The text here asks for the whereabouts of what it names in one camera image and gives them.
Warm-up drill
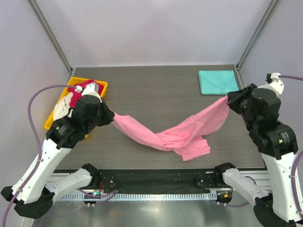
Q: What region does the pink t shirt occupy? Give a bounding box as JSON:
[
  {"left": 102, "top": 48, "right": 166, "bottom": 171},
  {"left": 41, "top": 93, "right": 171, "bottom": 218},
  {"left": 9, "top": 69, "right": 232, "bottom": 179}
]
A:
[{"left": 113, "top": 96, "right": 229, "bottom": 161}]

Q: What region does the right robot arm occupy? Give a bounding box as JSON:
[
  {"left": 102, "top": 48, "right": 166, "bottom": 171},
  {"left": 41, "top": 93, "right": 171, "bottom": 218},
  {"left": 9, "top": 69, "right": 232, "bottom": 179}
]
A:
[{"left": 213, "top": 82, "right": 303, "bottom": 227}]

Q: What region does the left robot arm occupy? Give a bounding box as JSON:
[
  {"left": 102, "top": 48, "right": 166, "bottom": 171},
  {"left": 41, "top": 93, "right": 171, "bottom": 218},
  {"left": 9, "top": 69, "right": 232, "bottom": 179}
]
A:
[{"left": 1, "top": 95, "right": 115, "bottom": 219}]

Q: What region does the red t shirt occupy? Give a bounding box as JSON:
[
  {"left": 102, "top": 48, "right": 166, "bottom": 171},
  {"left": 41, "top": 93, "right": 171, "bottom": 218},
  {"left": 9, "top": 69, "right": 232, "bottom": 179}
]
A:
[{"left": 68, "top": 80, "right": 104, "bottom": 107}]

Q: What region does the folded teal t shirt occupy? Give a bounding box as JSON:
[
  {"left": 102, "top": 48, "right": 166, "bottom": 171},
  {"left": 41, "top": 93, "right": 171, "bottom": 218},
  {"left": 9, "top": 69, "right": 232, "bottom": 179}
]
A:
[{"left": 197, "top": 70, "right": 239, "bottom": 95}]

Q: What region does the yellow plastic bin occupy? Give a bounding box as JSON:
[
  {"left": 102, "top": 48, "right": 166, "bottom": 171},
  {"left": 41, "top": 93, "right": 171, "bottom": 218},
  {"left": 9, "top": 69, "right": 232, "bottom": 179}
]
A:
[{"left": 44, "top": 77, "right": 108, "bottom": 130}]

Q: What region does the white t shirt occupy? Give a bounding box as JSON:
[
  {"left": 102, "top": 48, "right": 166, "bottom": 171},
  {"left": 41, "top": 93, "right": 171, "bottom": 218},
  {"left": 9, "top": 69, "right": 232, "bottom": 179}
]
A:
[{"left": 53, "top": 94, "right": 71, "bottom": 121}]

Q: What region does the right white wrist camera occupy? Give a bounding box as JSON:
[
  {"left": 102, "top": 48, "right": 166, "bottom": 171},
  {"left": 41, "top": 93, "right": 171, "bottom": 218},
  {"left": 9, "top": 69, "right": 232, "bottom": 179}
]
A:
[{"left": 259, "top": 72, "right": 285, "bottom": 96}]

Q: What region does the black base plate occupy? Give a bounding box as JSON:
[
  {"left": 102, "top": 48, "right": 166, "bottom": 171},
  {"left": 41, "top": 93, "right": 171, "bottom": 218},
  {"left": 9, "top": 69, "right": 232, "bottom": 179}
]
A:
[{"left": 88, "top": 169, "right": 229, "bottom": 194}]

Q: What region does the aluminium front rail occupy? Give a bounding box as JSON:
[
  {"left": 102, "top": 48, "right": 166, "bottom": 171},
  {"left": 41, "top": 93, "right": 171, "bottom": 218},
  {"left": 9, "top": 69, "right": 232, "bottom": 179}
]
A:
[{"left": 47, "top": 170, "right": 272, "bottom": 191}]

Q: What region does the slotted cable duct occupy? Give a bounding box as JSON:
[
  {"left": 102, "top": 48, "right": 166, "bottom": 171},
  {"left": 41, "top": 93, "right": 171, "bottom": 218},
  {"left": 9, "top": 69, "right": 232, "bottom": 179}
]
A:
[{"left": 59, "top": 191, "right": 217, "bottom": 201}]

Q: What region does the right aluminium frame post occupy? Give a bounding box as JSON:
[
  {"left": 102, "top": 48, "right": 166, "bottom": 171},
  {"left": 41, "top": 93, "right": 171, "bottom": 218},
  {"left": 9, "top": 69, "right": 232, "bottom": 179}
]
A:
[{"left": 235, "top": 0, "right": 281, "bottom": 70}]

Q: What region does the aluminium frame post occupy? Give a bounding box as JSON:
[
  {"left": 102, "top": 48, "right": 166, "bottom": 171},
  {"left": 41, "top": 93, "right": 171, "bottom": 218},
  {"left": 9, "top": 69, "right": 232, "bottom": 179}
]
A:
[
  {"left": 235, "top": 0, "right": 281, "bottom": 70},
  {"left": 27, "top": 0, "right": 73, "bottom": 75}
]

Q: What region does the left aluminium frame post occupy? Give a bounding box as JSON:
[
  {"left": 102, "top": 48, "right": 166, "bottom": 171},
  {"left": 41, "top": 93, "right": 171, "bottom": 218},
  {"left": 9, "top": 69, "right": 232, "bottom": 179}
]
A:
[{"left": 27, "top": 0, "right": 73, "bottom": 75}]

